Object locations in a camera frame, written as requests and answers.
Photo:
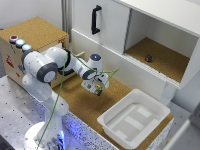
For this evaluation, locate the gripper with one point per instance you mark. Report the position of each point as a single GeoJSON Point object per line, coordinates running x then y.
{"type": "Point", "coordinates": [101, 79]}

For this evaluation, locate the yellow block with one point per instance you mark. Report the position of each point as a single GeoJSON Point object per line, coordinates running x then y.
{"type": "Point", "coordinates": [98, 89]}

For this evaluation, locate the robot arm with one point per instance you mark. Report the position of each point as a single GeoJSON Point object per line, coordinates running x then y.
{"type": "Point", "coordinates": [40, 66]}

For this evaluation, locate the purple block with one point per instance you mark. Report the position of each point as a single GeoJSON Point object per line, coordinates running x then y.
{"type": "Point", "coordinates": [148, 58]}

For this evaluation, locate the white plastic box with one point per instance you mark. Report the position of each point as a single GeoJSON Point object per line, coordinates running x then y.
{"type": "Point", "coordinates": [133, 120]}

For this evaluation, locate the white sliding door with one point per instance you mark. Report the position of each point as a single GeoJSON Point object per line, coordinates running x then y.
{"type": "Point", "coordinates": [113, 23]}

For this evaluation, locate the wooden drawer box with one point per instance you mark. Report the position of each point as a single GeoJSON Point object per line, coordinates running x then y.
{"type": "Point", "coordinates": [36, 31]}

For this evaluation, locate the green button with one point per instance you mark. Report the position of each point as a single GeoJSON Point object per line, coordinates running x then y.
{"type": "Point", "coordinates": [26, 47]}

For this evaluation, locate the white cabinet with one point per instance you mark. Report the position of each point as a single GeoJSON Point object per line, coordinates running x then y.
{"type": "Point", "coordinates": [160, 20]}

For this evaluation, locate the blue button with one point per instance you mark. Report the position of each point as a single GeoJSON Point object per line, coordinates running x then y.
{"type": "Point", "coordinates": [20, 42]}

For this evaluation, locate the red button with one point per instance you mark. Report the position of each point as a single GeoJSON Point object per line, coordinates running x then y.
{"type": "Point", "coordinates": [14, 39]}

